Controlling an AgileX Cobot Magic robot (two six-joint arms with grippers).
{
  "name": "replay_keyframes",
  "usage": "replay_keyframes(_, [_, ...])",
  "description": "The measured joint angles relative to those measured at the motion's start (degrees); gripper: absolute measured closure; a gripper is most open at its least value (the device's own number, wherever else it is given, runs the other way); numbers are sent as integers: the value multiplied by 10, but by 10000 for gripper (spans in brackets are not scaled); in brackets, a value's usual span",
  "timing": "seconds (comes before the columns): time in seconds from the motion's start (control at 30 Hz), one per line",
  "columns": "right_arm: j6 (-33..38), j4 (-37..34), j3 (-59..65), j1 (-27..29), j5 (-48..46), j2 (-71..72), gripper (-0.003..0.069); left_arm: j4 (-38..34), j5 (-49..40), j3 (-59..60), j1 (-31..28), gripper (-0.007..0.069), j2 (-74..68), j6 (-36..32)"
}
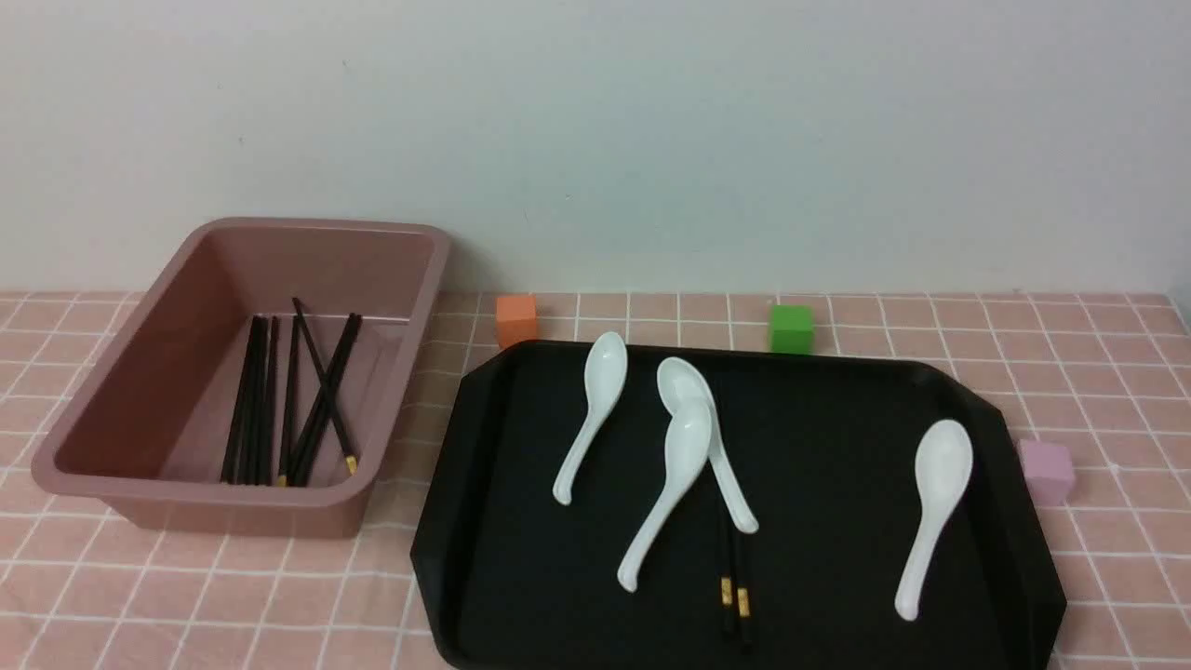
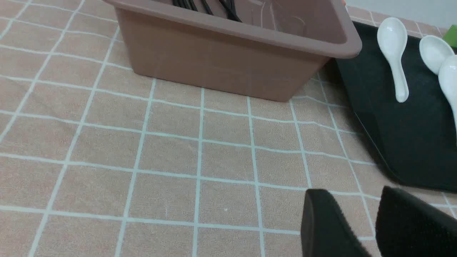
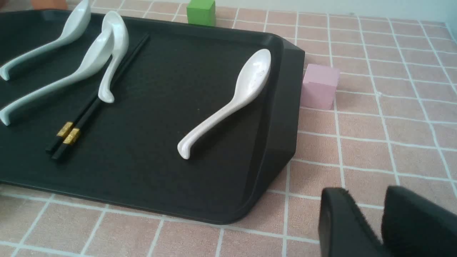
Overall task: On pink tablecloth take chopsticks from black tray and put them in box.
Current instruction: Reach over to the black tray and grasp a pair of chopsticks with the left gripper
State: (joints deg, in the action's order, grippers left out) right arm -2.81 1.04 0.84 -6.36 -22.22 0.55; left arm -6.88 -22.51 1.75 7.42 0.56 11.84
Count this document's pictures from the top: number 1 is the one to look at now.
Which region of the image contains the white spoon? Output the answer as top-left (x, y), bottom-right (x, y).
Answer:
top-left (551, 331), bottom-right (628, 506)
top-left (617, 397), bottom-right (711, 593)
top-left (656, 356), bottom-right (760, 534)
top-left (894, 419), bottom-right (974, 621)

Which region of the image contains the black chopstick bin far left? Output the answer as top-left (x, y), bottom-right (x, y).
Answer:
top-left (222, 317), bottom-right (261, 484)

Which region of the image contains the black chopstick bin right pair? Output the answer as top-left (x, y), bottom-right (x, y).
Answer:
top-left (285, 313), bottom-right (357, 487)

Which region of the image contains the pink plastic bin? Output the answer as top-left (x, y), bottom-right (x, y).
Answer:
top-left (32, 218), bottom-right (451, 539)

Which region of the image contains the green cube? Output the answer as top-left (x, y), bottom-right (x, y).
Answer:
top-left (769, 303), bottom-right (815, 355)

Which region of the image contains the black chopstick bin gold tip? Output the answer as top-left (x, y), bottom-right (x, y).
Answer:
top-left (275, 317), bottom-right (301, 488)

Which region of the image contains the white spoon right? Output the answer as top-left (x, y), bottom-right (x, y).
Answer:
top-left (894, 419), bottom-right (974, 621)

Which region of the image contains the black chopstick bin rightmost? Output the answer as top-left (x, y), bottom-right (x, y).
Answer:
top-left (289, 313), bottom-right (363, 487)

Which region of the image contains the pink cube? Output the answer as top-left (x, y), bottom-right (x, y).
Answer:
top-left (1017, 438), bottom-right (1075, 506)

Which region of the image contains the white spoon centre front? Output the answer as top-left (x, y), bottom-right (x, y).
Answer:
top-left (617, 397), bottom-right (711, 593)

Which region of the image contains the black chopstick gold band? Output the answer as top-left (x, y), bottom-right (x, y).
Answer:
top-left (717, 505), bottom-right (738, 639)
top-left (729, 526), bottom-right (756, 653)

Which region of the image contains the white spoon far left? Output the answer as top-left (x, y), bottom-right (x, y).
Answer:
top-left (551, 331), bottom-right (628, 506)

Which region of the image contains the orange cube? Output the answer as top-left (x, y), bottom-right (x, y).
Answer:
top-left (495, 293), bottom-right (540, 349)

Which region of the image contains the pink checkered tablecloth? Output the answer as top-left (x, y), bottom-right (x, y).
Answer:
top-left (1, 288), bottom-right (1190, 669)

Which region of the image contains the white spoon centre back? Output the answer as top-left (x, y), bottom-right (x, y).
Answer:
top-left (656, 356), bottom-right (760, 534)

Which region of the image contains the black plastic tray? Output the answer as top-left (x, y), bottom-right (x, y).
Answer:
top-left (411, 342), bottom-right (1066, 669)

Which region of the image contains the black chopstick crossing in bin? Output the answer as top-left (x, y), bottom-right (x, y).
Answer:
top-left (291, 298), bottom-right (358, 476)

